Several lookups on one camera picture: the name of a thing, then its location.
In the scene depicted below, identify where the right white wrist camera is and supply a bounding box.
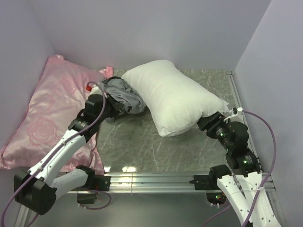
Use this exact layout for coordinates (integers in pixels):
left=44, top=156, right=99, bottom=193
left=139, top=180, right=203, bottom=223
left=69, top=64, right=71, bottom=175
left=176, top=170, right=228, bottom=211
left=224, top=107, right=243, bottom=122

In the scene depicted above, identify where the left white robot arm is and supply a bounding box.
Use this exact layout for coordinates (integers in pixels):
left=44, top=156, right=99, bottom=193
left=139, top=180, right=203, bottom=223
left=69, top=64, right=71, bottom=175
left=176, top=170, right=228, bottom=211
left=13, top=95, right=124, bottom=215

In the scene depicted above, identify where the white pillow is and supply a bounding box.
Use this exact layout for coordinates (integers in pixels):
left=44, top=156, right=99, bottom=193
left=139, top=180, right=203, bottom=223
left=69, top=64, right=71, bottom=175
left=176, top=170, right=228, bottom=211
left=122, top=60, right=229, bottom=137

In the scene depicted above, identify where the right controller board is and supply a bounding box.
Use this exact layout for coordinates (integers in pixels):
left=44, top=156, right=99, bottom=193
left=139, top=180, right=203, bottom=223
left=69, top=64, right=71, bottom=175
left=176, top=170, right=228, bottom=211
left=206, top=192, right=228, bottom=207

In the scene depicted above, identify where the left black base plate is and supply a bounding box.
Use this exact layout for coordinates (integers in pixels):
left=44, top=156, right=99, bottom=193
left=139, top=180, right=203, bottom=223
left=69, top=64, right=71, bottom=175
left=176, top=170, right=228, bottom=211
left=92, top=175, right=111, bottom=192

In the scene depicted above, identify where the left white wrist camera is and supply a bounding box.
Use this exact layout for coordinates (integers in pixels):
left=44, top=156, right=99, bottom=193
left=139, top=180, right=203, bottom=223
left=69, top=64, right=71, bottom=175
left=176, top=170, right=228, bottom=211
left=85, top=85, right=106, bottom=97

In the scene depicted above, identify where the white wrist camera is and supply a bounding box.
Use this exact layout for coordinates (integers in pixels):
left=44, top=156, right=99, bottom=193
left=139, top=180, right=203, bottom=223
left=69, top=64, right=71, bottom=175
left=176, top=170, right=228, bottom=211
left=224, top=107, right=243, bottom=122
left=85, top=85, right=106, bottom=97

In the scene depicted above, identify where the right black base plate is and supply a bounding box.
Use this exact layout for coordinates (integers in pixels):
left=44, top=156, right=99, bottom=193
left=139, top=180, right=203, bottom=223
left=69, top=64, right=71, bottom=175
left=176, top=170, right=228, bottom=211
left=190, top=175, right=220, bottom=191

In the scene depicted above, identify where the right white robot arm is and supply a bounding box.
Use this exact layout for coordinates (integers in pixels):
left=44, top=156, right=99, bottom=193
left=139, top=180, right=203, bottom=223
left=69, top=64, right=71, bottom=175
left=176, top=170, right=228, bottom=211
left=197, top=108, right=281, bottom=227

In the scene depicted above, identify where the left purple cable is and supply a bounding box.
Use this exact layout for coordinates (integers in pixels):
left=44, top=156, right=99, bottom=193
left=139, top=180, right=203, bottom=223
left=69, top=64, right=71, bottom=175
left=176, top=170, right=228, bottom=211
left=0, top=81, right=112, bottom=227

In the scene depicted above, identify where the grey pillowcase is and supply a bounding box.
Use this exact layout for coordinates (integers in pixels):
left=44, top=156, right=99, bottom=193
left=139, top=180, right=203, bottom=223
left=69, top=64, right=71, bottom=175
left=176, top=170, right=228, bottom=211
left=100, top=77, right=146, bottom=122

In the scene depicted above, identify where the pink floral pillow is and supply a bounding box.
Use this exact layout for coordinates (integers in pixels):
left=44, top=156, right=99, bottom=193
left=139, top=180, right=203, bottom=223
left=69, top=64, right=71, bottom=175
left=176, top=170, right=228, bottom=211
left=0, top=55, right=113, bottom=169

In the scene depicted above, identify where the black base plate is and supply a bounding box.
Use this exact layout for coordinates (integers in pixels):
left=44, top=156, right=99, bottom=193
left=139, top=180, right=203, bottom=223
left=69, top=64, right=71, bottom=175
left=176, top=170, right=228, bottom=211
left=190, top=175, right=220, bottom=191
left=92, top=175, right=111, bottom=192

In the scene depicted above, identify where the aluminium mounting rail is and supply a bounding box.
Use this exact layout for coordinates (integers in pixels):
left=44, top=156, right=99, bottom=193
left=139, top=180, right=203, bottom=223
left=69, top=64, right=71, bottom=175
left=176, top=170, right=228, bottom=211
left=56, top=171, right=276, bottom=195

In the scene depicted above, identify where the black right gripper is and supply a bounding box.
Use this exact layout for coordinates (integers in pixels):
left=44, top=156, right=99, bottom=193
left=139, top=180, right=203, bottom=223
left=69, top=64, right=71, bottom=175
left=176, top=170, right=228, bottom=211
left=195, top=110, right=232, bottom=150

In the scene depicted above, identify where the left black controller box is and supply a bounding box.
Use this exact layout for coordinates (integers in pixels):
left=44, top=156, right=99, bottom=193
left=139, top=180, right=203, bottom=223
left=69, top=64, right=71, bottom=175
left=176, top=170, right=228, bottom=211
left=77, top=192, right=97, bottom=204

